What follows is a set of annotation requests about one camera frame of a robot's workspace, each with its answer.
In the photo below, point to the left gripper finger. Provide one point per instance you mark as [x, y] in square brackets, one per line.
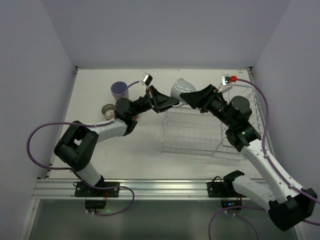
[161, 98]
[166, 106]

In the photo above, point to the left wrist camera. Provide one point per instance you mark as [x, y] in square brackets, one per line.
[146, 79]

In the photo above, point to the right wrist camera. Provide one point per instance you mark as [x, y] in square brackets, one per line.
[226, 84]

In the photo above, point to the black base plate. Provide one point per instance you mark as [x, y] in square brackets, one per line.
[107, 189]
[217, 188]

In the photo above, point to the grey mug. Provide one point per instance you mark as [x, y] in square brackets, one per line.
[181, 86]

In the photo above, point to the lavender plastic cup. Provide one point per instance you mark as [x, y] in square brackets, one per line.
[119, 90]

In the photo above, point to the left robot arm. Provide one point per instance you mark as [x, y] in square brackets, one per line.
[76, 146]

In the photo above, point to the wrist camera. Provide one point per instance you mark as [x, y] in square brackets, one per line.
[146, 79]
[226, 84]

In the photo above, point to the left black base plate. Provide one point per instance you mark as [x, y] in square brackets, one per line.
[107, 189]

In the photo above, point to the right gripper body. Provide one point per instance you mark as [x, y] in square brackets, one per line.
[209, 97]

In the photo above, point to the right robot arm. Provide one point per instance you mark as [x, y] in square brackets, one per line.
[286, 201]

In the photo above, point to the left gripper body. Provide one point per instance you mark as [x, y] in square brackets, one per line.
[152, 99]

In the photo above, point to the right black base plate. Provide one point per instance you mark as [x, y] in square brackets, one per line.
[217, 188]

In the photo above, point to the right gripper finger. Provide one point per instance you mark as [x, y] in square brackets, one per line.
[195, 103]
[194, 97]

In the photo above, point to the aluminium mounting rail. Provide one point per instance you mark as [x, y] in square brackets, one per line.
[144, 189]

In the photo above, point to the white wire dish rack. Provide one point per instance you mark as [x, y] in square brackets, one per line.
[186, 130]

